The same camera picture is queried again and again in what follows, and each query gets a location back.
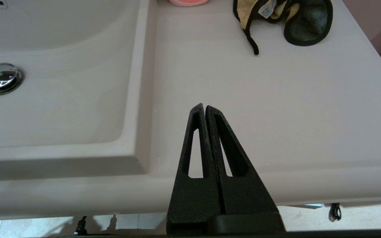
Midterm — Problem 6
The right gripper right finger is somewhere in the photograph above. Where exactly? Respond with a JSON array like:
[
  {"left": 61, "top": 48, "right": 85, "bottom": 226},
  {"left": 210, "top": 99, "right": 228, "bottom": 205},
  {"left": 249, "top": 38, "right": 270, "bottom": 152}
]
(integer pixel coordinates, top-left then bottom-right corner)
[{"left": 205, "top": 105, "right": 285, "bottom": 232}]

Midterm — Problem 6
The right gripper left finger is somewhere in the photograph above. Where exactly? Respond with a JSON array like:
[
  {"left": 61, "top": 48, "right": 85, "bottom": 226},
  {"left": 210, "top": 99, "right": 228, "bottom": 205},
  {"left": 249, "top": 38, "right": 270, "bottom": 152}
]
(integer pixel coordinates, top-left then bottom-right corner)
[{"left": 167, "top": 103, "right": 226, "bottom": 233}]

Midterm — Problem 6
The yellow cloth with black trim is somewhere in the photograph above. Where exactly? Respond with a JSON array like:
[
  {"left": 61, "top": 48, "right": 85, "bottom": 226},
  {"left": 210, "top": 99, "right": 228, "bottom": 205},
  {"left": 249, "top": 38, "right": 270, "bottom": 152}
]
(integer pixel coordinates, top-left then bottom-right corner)
[{"left": 233, "top": 0, "right": 334, "bottom": 55}]

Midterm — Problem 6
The white ceramic sink basin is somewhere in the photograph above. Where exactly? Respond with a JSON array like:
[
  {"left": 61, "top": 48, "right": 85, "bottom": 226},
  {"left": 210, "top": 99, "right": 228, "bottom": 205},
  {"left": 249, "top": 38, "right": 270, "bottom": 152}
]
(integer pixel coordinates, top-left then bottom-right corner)
[{"left": 0, "top": 0, "right": 381, "bottom": 222}]

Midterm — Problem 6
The pink soap pump bottle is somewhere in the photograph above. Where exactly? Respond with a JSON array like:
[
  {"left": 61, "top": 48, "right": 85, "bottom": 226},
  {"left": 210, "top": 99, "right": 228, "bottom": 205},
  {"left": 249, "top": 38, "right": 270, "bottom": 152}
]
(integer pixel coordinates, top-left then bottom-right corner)
[{"left": 168, "top": 0, "right": 209, "bottom": 8}]

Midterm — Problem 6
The chrome drain stopper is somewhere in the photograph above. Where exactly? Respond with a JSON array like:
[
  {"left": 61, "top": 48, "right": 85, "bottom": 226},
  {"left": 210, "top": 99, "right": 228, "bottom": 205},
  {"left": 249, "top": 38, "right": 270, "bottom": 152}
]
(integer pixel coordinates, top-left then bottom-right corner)
[{"left": 0, "top": 63, "right": 24, "bottom": 96}]

